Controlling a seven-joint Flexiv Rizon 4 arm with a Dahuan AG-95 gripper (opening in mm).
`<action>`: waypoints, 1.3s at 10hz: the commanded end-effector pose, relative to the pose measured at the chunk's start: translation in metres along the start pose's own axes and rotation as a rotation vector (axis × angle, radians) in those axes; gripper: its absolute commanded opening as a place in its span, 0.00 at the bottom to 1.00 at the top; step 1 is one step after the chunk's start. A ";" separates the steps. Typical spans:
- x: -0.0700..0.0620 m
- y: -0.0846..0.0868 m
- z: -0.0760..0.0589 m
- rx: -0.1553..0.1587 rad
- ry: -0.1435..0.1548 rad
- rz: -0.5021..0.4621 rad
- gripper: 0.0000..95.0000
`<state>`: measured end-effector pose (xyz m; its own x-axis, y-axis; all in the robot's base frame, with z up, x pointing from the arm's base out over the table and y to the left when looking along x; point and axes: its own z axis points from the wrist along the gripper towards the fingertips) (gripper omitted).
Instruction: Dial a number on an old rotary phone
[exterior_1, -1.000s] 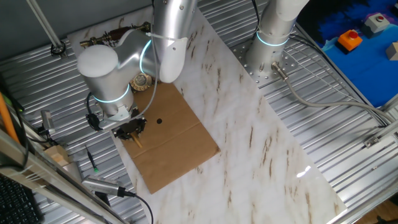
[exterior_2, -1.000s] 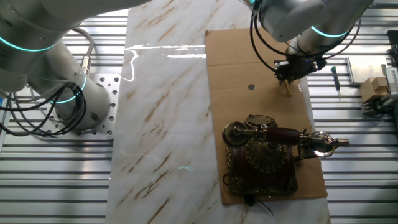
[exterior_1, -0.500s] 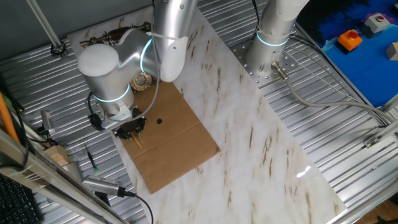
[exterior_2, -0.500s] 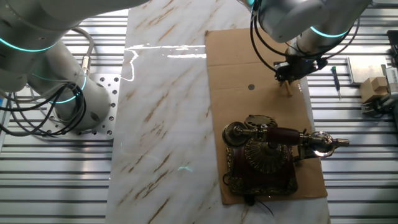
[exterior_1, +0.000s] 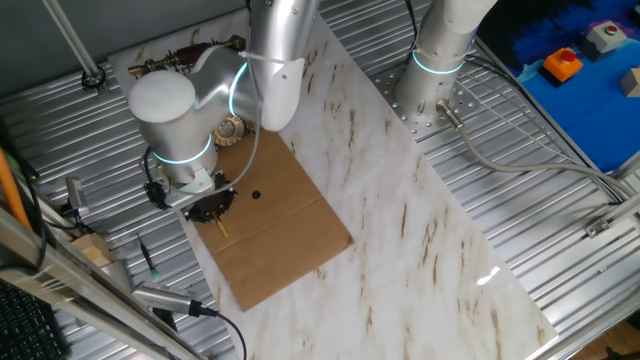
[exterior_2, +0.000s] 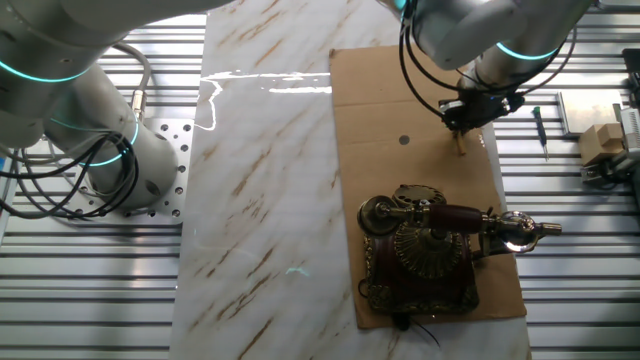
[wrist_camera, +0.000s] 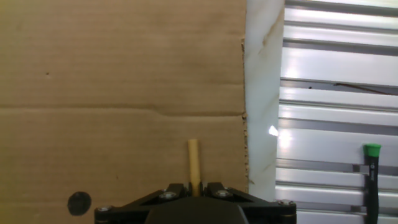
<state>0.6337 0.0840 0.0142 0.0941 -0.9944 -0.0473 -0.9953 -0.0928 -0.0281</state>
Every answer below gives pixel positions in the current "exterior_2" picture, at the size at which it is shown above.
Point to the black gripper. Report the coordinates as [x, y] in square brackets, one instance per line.
[482, 112]

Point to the light wooden stick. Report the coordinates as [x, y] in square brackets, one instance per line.
[460, 146]

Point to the white Flexiv robot arm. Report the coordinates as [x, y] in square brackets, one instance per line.
[60, 40]

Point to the brass and red phone handset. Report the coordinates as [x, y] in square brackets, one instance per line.
[455, 218]

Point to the red and brass rotary phone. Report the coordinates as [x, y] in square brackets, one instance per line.
[425, 280]

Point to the green capped black screwdriver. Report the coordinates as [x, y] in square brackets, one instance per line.
[540, 127]

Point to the brown cardboard sheet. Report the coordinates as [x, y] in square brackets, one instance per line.
[370, 175]

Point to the flat silver metal box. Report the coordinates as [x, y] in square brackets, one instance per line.
[590, 110]

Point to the small cardboard box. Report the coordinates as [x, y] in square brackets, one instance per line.
[600, 142]

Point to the black box device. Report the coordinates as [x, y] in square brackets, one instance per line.
[632, 75]

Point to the white marble pattern board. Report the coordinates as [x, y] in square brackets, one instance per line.
[260, 200]

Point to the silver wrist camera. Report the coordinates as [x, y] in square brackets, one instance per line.
[451, 105]

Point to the small grey camera on bracket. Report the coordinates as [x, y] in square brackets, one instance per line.
[597, 172]

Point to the ribbed silver camera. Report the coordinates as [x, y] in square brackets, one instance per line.
[631, 127]

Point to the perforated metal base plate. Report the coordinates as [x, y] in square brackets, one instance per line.
[175, 132]

